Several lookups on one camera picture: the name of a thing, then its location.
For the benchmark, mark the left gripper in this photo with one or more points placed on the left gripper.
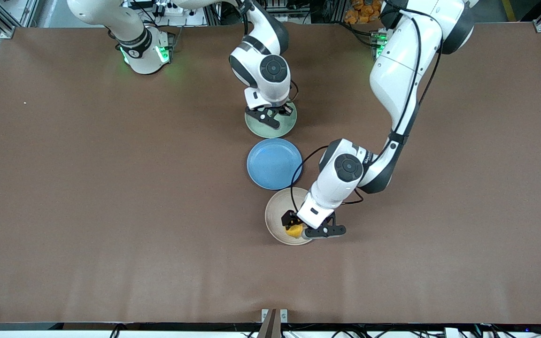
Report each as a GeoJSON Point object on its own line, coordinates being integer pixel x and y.
{"type": "Point", "coordinates": [290, 218]}

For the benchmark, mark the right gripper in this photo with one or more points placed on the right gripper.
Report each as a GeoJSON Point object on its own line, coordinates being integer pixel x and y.
{"type": "Point", "coordinates": [280, 111]}

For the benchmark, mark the yellow lemon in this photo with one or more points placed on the yellow lemon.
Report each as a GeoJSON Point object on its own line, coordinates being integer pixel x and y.
{"type": "Point", "coordinates": [294, 232]}

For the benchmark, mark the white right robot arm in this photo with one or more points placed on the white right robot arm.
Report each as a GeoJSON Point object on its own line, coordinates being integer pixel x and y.
{"type": "Point", "coordinates": [270, 70]}

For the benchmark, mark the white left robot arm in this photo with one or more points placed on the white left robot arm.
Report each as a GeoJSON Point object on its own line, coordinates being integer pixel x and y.
{"type": "Point", "coordinates": [392, 70]}

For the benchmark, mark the beige plate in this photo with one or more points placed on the beige plate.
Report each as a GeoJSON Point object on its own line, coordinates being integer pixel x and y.
{"type": "Point", "coordinates": [275, 211]}

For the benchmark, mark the pale green plate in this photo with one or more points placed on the pale green plate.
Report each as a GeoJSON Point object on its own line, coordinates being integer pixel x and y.
{"type": "Point", "coordinates": [261, 131]}

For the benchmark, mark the blue plate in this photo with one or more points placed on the blue plate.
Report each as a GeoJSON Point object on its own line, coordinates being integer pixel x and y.
{"type": "Point", "coordinates": [270, 164]}

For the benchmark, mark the metal equipment rack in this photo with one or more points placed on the metal equipment rack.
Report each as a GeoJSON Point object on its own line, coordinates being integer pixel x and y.
{"type": "Point", "coordinates": [317, 9]}

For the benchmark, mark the bag of orange snacks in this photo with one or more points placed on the bag of orange snacks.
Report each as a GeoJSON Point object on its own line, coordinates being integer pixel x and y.
{"type": "Point", "coordinates": [359, 14]}

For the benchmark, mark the white power strip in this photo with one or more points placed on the white power strip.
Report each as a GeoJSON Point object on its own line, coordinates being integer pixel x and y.
{"type": "Point", "coordinates": [169, 8]}

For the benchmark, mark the small white box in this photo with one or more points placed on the small white box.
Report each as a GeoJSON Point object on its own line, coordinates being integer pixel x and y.
{"type": "Point", "coordinates": [452, 333]}

